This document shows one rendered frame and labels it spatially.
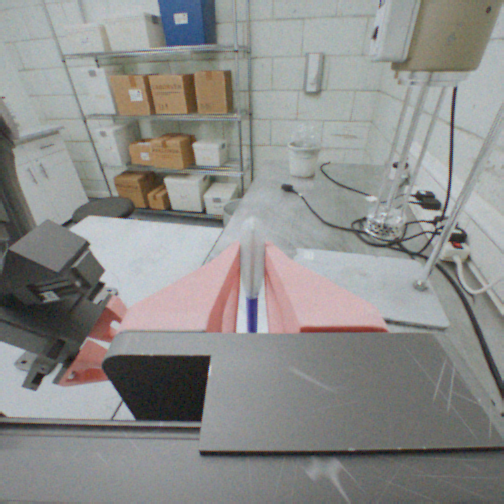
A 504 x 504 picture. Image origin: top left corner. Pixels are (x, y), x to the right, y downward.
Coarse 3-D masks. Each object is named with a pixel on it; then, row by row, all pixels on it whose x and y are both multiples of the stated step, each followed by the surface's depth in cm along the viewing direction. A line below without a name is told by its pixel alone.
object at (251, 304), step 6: (246, 300) 14; (252, 300) 14; (258, 300) 14; (246, 306) 14; (252, 306) 14; (246, 312) 15; (252, 312) 14; (246, 318) 15; (252, 318) 15; (246, 324) 15; (252, 324) 15; (246, 330) 16; (252, 330) 15
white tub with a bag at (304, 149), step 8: (296, 128) 101; (304, 128) 99; (312, 128) 99; (296, 136) 102; (304, 136) 99; (312, 136) 99; (288, 144) 106; (296, 144) 108; (304, 144) 101; (312, 144) 100; (320, 144) 106; (296, 152) 103; (304, 152) 101; (312, 152) 102; (296, 160) 105; (304, 160) 104; (312, 160) 104; (296, 168) 107; (304, 168) 106; (312, 168) 107; (296, 176) 110; (304, 176) 108
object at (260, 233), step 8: (256, 224) 11; (256, 232) 11; (264, 232) 11; (256, 240) 11; (264, 240) 11; (256, 248) 11; (264, 248) 12; (256, 256) 12; (264, 256) 12; (256, 264) 12; (256, 272) 12; (256, 280) 12; (256, 288) 13
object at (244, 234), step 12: (252, 216) 11; (240, 228) 11; (240, 240) 11; (252, 240) 11; (240, 252) 12; (252, 252) 11; (240, 264) 12; (252, 264) 12; (252, 276) 12; (252, 288) 13
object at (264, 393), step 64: (128, 320) 5; (192, 320) 5; (128, 384) 5; (192, 384) 5; (256, 384) 4; (320, 384) 4; (384, 384) 4; (448, 384) 4; (256, 448) 3; (320, 448) 3; (384, 448) 3; (448, 448) 3
